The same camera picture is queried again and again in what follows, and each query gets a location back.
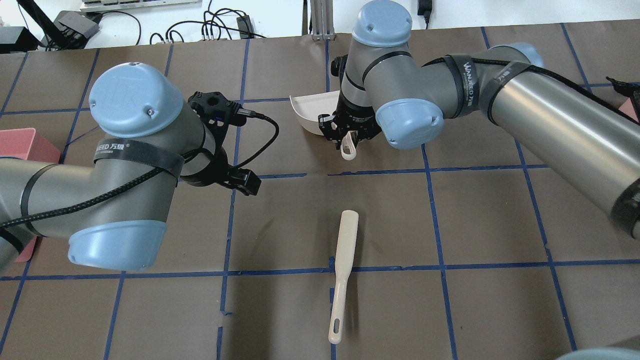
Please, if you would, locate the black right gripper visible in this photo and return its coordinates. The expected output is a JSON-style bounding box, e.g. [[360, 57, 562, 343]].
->
[[318, 97, 382, 153]]

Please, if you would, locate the cream plastic dustpan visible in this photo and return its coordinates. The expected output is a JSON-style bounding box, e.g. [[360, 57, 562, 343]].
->
[[289, 90, 357, 161]]

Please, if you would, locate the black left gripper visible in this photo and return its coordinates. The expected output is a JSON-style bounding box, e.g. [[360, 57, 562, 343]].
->
[[187, 91, 262, 196]]

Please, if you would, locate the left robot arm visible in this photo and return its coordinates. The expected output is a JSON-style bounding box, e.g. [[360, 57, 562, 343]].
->
[[0, 63, 266, 272]]

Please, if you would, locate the bin with black bag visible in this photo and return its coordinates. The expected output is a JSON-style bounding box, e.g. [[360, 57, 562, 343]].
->
[[605, 76, 640, 123]]

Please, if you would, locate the aluminium frame post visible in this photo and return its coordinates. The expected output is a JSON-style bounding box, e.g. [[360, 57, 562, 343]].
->
[[307, 0, 336, 42]]

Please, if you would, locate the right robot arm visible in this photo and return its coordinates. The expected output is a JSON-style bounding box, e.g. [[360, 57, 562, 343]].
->
[[318, 0, 640, 239]]

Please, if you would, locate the black power adapter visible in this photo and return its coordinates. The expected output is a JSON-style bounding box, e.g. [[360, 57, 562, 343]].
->
[[236, 14, 256, 39]]

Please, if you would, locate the pink plastic bin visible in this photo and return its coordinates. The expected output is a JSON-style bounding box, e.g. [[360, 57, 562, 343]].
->
[[0, 128, 61, 273]]

